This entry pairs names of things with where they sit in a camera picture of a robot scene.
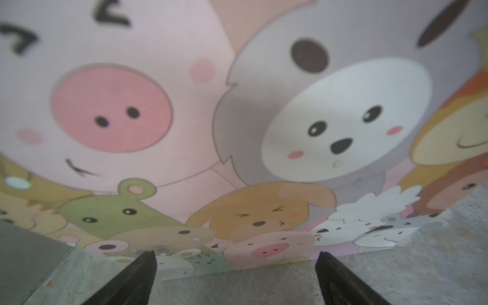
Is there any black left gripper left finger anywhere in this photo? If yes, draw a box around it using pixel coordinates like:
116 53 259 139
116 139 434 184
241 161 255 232
83 251 157 305

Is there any cartoon animal paper bag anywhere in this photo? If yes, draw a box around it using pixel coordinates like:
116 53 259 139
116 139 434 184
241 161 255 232
1 0 487 280

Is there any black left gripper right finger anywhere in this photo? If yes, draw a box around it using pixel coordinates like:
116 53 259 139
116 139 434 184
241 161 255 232
315 252 391 305

